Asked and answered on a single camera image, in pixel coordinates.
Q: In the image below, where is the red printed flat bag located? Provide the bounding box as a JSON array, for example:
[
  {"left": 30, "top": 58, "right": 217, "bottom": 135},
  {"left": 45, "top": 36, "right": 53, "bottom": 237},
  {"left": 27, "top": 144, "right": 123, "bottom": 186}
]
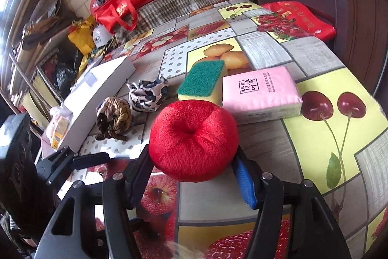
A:
[{"left": 261, "top": 1, "right": 337, "bottom": 42}]

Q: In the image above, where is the brown braided scrunchie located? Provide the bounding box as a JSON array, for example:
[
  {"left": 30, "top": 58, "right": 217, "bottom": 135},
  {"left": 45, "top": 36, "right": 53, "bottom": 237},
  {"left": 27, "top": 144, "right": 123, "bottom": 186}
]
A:
[{"left": 95, "top": 96, "right": 134, "bottom": 142}]

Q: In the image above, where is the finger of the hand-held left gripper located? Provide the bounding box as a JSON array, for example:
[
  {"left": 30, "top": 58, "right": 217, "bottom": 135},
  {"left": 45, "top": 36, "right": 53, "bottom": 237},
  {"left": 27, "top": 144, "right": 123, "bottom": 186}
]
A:
[{"left": 36, "top": 146, "right": 110, "bottom": 185}]

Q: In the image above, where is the zebra print scrunchie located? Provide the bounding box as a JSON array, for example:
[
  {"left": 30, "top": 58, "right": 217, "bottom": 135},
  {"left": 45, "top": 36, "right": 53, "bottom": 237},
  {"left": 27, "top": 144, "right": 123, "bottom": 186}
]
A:
[{"left": 125, "top": 76, "right": 170, "bottom": 113}]

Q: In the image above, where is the black plastic bag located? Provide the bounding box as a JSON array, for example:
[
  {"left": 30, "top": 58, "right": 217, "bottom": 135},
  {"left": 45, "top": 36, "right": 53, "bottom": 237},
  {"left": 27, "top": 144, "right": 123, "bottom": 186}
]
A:
[{"left": 54, "top": 61, "right": 77, "bottom": 90}]

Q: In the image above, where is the red plush apple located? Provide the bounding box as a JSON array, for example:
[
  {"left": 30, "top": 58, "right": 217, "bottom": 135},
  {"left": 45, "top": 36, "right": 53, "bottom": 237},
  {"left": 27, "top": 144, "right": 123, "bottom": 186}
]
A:
[{"left": 148, "top": 99, "right": 239, "bottom": 184}]

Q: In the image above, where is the white cardboard box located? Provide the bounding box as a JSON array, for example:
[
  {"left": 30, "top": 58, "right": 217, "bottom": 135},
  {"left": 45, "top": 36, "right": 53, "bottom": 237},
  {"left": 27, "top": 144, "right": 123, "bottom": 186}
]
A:
[{"left": 62, "top": 55, "right": 136, "bottom": 154}]

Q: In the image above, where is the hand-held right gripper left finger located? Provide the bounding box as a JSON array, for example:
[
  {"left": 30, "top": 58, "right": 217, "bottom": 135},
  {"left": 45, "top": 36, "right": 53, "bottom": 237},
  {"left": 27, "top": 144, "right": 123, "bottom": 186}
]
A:
[{"left": 35, "top": 152, "right": 156, "bottom": 259}]

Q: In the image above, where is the clear bag with yellow packet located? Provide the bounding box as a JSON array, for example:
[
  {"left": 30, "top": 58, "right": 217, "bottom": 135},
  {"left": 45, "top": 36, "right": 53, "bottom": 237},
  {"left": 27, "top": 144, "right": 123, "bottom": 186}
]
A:
[{"left": 40, "top": 105, "right": 73, "bottom": 151}]

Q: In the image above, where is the pink tissue pack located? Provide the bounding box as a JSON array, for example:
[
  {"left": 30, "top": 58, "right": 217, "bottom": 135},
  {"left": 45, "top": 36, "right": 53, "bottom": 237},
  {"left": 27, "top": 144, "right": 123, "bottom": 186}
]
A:
[{"left": 222, "top": 65, "right": 303, "bottom": 125}]

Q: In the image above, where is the white plastic jar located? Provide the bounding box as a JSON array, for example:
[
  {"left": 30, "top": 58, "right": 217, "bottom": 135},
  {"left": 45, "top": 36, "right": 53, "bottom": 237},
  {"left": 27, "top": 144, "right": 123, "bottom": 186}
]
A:
[{"left": 92, "top": 25, "right": 112, "bottom": 46}]

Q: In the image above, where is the yellow plastic bag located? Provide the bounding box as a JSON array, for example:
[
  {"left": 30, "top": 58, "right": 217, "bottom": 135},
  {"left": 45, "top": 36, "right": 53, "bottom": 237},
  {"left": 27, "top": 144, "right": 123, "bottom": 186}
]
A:
[{"left": 67, "top": 16, "right": 96, "bottom": 55}]

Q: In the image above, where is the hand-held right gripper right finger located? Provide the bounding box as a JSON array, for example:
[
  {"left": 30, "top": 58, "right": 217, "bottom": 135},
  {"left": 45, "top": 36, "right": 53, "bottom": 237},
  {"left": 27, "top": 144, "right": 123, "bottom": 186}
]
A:
[{"left": 231, "top": 146, "right": 353, "bottom": 259}]

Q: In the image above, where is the fruit print tablecloth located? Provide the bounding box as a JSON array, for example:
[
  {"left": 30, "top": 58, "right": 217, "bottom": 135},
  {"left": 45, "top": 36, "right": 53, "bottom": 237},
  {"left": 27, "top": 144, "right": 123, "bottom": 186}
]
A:
[{"left": 33, "top": 1, "right": 388, "bottom": 259}]

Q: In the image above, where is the green and yellow sponge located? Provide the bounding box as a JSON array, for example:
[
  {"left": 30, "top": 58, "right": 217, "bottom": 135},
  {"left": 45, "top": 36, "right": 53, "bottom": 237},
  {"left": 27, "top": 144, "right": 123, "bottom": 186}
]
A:
[{"left": 176, "top": 60, "right": 228, "bottom": 105}]

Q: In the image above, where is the wood grain door frame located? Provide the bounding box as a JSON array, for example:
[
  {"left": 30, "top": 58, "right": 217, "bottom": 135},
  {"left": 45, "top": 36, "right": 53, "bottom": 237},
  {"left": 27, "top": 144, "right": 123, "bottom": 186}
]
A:
[{"left": 332, "top": 0, "right": 388, "bottom": 96}]

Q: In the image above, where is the metal storage shelf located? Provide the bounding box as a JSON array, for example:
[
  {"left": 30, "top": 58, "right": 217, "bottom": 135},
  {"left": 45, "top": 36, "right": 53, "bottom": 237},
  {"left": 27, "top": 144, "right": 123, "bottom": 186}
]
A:
[{"left": 0, "top": 0, "right": 78, "bottom": 129}]

